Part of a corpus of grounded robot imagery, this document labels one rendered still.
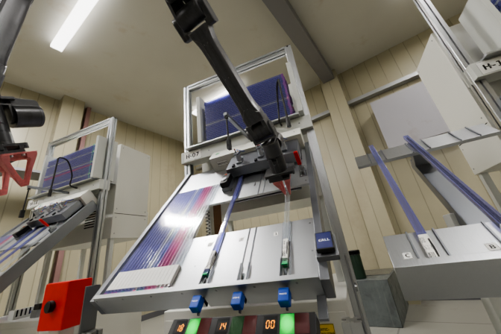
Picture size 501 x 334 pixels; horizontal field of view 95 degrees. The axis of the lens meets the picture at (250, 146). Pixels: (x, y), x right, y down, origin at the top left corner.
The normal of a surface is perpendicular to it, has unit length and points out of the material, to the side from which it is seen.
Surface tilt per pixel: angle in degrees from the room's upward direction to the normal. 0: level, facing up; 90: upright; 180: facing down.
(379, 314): 90
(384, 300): 90
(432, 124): 90
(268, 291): 137
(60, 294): 90
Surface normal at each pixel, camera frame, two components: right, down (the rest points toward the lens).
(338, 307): -0.37, -0.34
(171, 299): -0.16, 0.42
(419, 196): -0.59, -0.26
